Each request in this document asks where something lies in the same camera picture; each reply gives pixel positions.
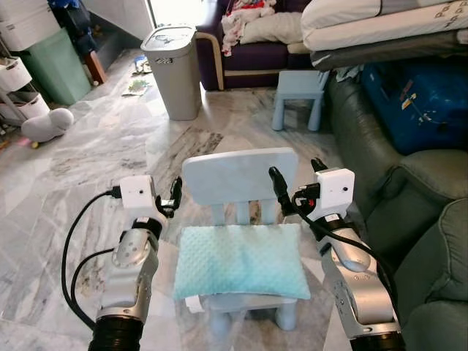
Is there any teal dotted pillow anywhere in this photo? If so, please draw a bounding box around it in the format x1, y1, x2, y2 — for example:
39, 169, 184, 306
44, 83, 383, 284
173, 223, 312, 313

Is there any green leather sofa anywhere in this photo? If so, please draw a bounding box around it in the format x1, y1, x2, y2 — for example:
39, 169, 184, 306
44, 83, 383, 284
324, 69, 468, 351

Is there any purple sofa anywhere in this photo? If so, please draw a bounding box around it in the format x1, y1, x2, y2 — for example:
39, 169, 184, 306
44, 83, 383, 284
195, 0, 315, 92

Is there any white bed pillow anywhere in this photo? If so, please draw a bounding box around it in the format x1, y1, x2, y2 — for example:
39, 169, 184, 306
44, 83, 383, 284
301, 0, 382, 31

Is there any light blue child chair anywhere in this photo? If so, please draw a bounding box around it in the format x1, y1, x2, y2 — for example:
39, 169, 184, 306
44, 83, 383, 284
181, 148, 301, 336

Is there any light blue plastic stool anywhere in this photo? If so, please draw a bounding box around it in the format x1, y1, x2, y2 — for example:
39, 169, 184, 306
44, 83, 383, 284
272, 70, 330, 133

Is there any grey lidded laundry bin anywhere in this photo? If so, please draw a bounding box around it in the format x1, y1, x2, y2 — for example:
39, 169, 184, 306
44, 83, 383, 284
140, 25, 203, 121

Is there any green printed paper sheet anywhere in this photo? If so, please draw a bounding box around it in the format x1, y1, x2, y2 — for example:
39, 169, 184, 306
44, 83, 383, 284
121, 77, 152, 97

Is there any blue suitcase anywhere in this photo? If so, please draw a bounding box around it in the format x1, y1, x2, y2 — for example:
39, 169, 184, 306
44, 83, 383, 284
361, 58, 468, 155

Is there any small colourful booklet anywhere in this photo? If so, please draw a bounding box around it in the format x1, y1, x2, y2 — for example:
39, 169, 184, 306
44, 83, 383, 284
132, 55, 153, 75

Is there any grey plush toy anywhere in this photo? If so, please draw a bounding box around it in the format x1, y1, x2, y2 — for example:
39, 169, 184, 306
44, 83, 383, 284
20, 107, 75, 144

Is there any beige cushion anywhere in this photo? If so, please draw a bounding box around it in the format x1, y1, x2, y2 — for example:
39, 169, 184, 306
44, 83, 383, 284
240, 12, 305, 45

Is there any brown wooden board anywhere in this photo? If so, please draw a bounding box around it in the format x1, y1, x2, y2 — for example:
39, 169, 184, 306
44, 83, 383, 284
83, 50, 107, 86

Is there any white folded mattress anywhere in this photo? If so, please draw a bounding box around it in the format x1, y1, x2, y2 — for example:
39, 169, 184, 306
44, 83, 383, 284
303, 0, 468, 53

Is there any pink white clothes pile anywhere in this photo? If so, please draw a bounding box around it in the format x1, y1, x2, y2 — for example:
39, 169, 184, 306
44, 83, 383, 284
219, 0, 277, 57

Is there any green laundry basket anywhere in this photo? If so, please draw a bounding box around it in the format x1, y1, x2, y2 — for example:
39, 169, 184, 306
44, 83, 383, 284
16, 28, 93, 106

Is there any blue black bag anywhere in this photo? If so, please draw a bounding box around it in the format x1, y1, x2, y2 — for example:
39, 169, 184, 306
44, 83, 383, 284
48, 0, 99, 57

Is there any white storage cart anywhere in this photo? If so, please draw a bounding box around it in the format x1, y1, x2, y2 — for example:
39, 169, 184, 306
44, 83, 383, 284
0, 55, 50, 129

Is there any white storage box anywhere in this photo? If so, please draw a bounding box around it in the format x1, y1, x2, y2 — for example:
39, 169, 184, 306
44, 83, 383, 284
0, 0, 61, 52

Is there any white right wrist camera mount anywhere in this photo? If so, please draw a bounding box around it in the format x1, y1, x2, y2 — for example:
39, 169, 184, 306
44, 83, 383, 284
316, 168, 356, 218

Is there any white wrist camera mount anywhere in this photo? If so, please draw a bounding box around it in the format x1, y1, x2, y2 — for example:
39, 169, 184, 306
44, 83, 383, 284
118, 174, 159, 220
316, 168, 356, 218

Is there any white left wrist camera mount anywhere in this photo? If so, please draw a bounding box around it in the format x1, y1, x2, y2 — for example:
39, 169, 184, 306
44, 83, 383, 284
118, 174, 159, 220

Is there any short black left arm cable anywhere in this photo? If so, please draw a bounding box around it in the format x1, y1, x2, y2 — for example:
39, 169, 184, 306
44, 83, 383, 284
71, 247, 116, 328

